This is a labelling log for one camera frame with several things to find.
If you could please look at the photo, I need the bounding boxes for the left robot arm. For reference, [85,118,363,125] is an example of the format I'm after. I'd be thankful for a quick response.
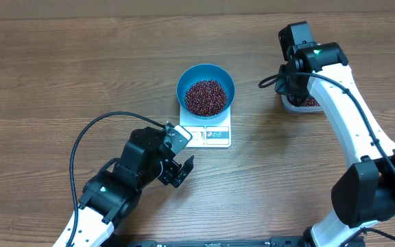
[55,124,193,247]

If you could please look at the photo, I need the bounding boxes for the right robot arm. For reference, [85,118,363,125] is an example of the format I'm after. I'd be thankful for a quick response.
[275,22,395,246]

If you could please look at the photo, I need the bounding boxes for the white digital kitchen scale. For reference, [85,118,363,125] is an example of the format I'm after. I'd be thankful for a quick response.
[180,107,232,148]

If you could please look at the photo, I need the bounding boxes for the red beans in bowl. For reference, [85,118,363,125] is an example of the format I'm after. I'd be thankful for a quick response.
[184,80,228,117]

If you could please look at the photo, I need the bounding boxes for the blue metal bowl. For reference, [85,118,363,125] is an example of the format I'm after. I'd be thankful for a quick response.
[176,64,236,119]

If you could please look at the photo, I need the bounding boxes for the clear plastic food container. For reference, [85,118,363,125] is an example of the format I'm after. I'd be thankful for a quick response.
[281,95,322,114]

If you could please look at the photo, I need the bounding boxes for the red beans in container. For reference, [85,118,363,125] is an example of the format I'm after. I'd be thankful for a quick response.
[287,96,319,107]

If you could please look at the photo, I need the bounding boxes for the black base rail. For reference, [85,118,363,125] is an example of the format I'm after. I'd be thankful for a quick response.
[121,237,310,247]

